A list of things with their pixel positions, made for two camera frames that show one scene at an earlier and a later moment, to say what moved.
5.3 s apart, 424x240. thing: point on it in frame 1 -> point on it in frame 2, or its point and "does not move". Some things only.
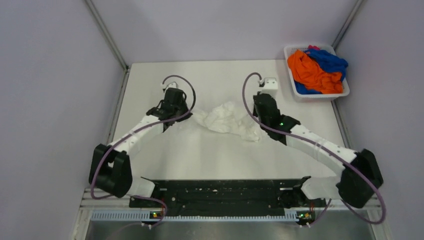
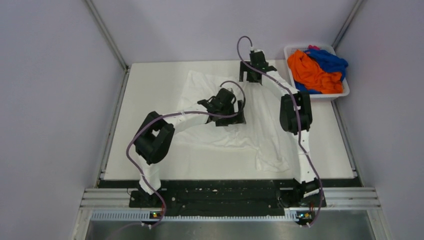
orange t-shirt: x=306 y=69 does not move
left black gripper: x=184 y=104 -> x=238 y=118
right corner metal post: x=346 y=24 does not move
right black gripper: x=254 y=111 -> x=249 y=78
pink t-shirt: x=311 y=46 does not move
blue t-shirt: x=326 y=61 does not move
